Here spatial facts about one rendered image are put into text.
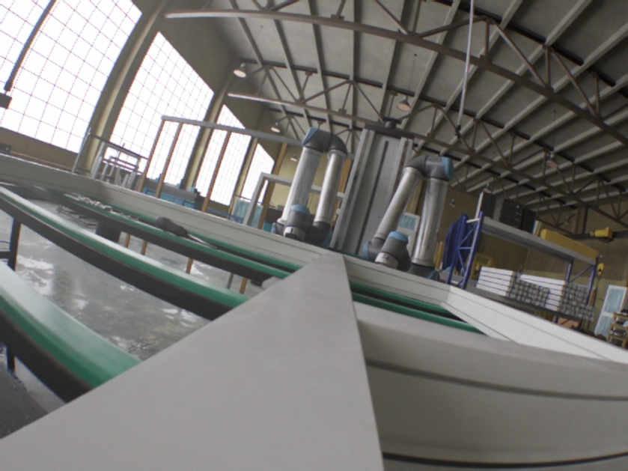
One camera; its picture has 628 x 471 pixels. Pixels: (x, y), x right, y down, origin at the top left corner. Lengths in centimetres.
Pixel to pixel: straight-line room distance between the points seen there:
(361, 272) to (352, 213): 98
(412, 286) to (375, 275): 13
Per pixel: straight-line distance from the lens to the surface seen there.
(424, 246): 163
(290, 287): 16
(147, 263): 44
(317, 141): 173
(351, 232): 196
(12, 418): 56
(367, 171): 202
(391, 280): 100
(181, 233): 81
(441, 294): 105
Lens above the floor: 96
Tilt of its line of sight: level
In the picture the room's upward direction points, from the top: 16 degrees clockwise
